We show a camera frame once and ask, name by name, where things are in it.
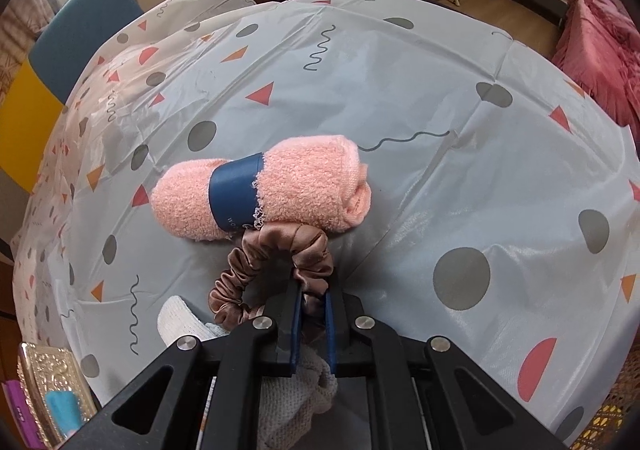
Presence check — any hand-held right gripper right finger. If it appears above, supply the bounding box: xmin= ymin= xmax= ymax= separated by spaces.
xmin=325 ymin=287 xmax=571 ymax=450

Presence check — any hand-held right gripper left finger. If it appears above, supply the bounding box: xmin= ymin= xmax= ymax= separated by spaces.
xmin=87 ymin=280 xmax=303 ymax=450

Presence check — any brown satin scrunchie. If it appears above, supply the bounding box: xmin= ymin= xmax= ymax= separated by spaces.
xmin=207 ymin=221 xmax=333 ymax=331

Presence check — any white knitted cloth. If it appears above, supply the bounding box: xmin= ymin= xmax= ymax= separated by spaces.
xmin=157 ymin=295 xmax=338 ymax=450

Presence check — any pink rolled towel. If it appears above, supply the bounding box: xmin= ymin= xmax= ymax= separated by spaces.
xmin=150 ymin=134 xmax=373 ymax=243

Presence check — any white patterned tablecloth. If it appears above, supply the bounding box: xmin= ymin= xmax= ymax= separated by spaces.
xmin=10 ymin=0 xmax=640 ymax=450

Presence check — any light blue cloth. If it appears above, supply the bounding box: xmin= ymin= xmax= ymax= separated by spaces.
xmin=45 ymin=390 xmax=83 ymax=431

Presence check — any ornate gold metal box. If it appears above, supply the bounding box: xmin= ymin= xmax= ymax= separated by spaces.
xmin=16 ymin=344 xmax=98 ymax=446

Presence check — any purple cardboard box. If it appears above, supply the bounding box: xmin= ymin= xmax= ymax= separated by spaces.
xmin=0 ymin=380 xmax=46 ymax=450

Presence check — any woven cane chair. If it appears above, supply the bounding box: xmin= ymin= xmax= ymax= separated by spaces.
xmin=590 ymin=370 xmax=640 ymax=450

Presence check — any grey yellow blue sofa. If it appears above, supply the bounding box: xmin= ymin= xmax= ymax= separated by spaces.
xmin=0 ymin=0 xmax=143 ymax=211

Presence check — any pink blanket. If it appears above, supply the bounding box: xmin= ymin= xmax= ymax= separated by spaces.
xmin=550 ymin=0 xmax=640 ymax=131

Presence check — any beige patterned curtain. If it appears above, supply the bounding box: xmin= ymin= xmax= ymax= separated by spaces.
xmin=0 ymin=0 xmax=51 ymax=85

